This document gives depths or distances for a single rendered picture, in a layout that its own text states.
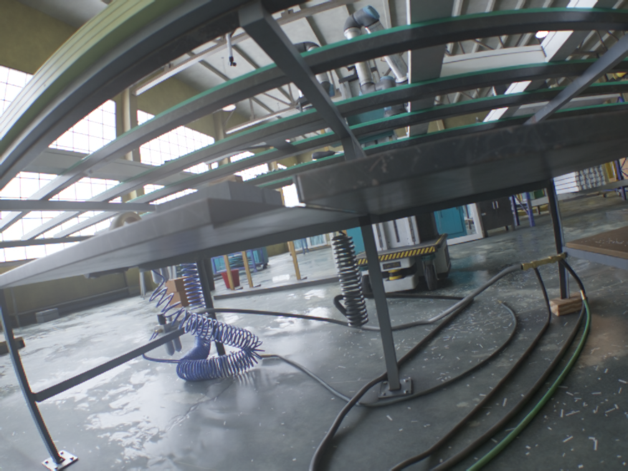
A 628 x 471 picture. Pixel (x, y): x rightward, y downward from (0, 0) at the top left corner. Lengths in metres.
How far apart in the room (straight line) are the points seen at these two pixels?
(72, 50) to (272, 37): 0.34
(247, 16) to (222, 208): 0.24
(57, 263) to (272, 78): 0.51
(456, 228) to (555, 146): 4.98
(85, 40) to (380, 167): 0.48
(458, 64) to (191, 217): 0.80
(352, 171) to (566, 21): 0.57
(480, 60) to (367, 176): 0.72
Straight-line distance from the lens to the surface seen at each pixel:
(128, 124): 11.07
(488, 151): 0.33
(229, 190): 0.74
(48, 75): 0.66
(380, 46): 0.61
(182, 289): 4.26
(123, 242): 0.45
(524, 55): 1.04
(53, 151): 1.07
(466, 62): 0.97
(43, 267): 0.67
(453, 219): 5.30
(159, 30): 0.48
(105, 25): 0.55
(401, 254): 2.19
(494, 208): 5.18
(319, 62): 0.61
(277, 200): 0.99
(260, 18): 0.42
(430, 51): 0.76
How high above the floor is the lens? 0.52
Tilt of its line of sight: level
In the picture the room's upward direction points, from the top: 12 degrees counter-clockwise
